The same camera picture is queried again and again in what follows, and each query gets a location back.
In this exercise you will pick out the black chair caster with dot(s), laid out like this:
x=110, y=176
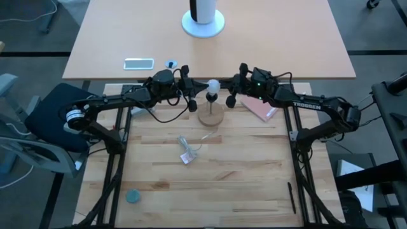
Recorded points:
x=372, y=4

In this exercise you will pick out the dark blue office chair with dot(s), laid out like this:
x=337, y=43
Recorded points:
x=54, y=117

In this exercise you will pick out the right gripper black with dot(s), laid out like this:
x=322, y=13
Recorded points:
x=245, y=84

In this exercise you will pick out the white smartphone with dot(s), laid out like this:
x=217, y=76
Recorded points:
x=139, y=64

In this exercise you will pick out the black pen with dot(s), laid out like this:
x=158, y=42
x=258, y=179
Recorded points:
x=291, y=197

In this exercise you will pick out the black aluminium rig frame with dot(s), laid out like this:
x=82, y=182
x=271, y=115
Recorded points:
x=287, y=117

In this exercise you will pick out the black equipment stand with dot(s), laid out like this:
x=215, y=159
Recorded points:
x=391, y=108

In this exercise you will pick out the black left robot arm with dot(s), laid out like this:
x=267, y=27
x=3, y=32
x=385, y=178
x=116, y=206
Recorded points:
x=105, y=101

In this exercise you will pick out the teal round disc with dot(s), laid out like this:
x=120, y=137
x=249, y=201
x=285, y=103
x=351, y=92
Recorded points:
x=133, y=196

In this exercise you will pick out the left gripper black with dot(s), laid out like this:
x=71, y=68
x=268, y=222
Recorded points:
x=180, y=86

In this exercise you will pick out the white cylindrical device round base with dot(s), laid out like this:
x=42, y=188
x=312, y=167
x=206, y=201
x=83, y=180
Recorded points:
x=203, y=28

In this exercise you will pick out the orange wooden desk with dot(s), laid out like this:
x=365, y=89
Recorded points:
x=270, y=41

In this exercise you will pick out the lamp stand with wooden base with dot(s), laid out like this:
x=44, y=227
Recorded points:
x=211, y=117

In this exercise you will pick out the small blue-white round object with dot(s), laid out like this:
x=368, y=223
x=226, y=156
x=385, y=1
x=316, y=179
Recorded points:
x=171, y=64

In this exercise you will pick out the white paper sheet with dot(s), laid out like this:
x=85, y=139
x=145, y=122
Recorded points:
x=348, y=168

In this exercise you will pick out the pink notebook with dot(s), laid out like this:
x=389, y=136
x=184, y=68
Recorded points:
x=259, y=109

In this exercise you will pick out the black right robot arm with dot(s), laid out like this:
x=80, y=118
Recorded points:
x=305, y=105

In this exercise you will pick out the white globe light bulb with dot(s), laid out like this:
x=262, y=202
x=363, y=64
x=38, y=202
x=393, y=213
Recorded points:
x=213, y=86

